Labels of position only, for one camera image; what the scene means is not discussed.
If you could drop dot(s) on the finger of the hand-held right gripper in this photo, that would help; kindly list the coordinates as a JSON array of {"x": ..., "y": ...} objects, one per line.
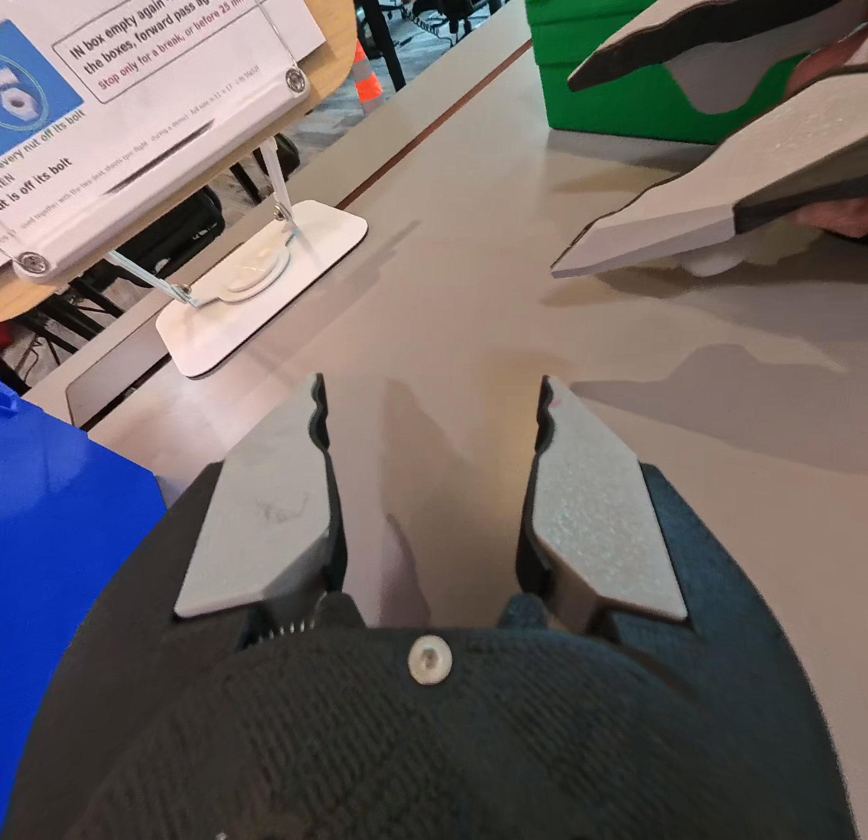
[
  {"x": 746, "y": 168},
  {"x": 678, "y": 12}
]

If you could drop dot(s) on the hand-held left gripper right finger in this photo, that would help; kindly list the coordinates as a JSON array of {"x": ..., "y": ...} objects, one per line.
[{"x": 597, "y": 528}]

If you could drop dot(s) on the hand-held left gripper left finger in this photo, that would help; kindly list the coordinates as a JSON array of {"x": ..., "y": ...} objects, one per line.
[{"x": 264, "y": 521}]

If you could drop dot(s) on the green plastic bin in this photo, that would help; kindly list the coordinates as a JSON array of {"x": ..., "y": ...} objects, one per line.
[{"x": 610, "y": 114}]

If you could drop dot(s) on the blue plastic bin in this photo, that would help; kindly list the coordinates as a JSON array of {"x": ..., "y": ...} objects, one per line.
[{"x": 68, "y": 514}]

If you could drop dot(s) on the person's right hand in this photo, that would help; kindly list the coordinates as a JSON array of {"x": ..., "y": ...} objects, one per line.
[{"x": 834, "y": 60}]

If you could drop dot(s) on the white document stand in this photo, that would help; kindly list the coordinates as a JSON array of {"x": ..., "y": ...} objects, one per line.
[{"x": 305, "y": 243}]

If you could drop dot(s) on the orange traffic cone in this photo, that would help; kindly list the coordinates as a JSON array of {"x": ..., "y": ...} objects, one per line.
[{"x": 368, "y": 80}]

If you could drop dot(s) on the wooden backing board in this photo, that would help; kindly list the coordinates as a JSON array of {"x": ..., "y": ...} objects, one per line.
[{"x": 332, "y": 12}]

